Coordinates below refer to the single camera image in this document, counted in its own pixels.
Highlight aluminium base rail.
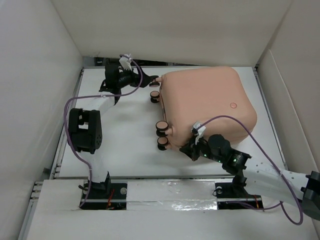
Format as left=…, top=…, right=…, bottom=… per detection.
left=31, top=177, right=264, bottom=211

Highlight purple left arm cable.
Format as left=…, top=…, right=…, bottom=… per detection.
left=63, top=57, right=145, bottom=208

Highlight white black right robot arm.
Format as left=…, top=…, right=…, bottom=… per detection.
left=179, top=134, right=320, bottom=220

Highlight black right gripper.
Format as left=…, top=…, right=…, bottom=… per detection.
left=179, top=133, right=224, bottom=164

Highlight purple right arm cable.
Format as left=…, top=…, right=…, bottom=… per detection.
left=192, top=115, right=305, bottom=225

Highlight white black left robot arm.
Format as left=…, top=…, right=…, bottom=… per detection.
left=63, top=65, right=157, bottom=201

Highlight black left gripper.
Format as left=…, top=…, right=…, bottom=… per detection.
left=117, top=64, right=153, bottom=89

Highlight pink hard-shell suitcase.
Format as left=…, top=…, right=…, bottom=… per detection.
left=150, top=66, right=257, bottom=149

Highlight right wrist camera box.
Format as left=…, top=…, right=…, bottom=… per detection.
left=191, top=121, right=206, bottom=142

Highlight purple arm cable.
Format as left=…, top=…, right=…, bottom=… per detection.
left=63, top=57, right=145, bottom=208
left=192, top=115, right=305, bottom=225

